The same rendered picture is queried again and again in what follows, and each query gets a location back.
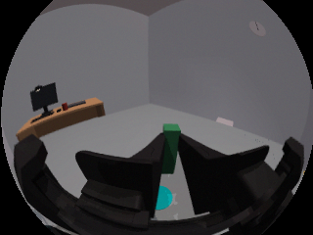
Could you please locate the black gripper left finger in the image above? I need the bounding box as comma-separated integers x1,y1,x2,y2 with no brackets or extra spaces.
75,132,165,218

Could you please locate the green rectangular block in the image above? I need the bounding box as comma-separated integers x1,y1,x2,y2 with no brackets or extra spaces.
161,122,181,173

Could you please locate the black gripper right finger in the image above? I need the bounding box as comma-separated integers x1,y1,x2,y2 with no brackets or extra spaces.
177,133,270,215

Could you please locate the cyan circle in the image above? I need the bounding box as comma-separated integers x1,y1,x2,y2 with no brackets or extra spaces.
156,185,173,211

